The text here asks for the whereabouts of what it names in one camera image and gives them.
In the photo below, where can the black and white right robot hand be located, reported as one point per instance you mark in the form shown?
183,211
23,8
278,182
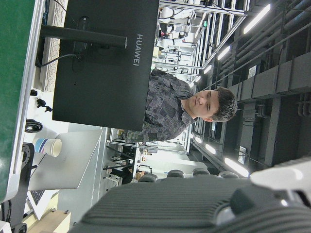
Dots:
170,206

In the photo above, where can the long ceiling light strip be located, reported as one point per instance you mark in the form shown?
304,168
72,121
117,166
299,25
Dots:
236,167
207,69
210,149
257,19
223,53

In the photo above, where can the man in grey patterned shirt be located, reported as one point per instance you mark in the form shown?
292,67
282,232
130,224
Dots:
165,109

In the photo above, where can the silver laptop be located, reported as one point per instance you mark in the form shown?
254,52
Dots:
73,165

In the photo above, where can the light wooden box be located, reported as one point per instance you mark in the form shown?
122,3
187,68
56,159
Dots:
53,223

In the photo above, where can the white paper cup blue stripes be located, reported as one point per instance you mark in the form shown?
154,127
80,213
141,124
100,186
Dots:
47,147

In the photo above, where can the black Huawei monitor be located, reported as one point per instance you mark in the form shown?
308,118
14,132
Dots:
104,85

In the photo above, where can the black clip adapter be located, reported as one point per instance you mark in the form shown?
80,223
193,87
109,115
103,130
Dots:
48,109
40,103

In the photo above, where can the white keyboard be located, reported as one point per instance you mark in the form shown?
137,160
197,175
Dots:
49,77

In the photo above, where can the small black cylinder part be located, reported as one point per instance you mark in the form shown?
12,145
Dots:
33,92

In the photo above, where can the green table mat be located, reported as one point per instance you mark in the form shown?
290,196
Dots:
12,72

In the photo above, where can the black robot mount column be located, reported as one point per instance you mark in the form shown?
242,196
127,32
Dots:
24,170

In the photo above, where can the grey ceiling air duct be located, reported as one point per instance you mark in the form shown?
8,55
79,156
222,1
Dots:
264,82

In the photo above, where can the silver aluminium table frame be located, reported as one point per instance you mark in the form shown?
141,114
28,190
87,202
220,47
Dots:
25,85

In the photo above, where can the aluminium profile cage frame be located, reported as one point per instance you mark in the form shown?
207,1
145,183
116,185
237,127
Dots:
226,11

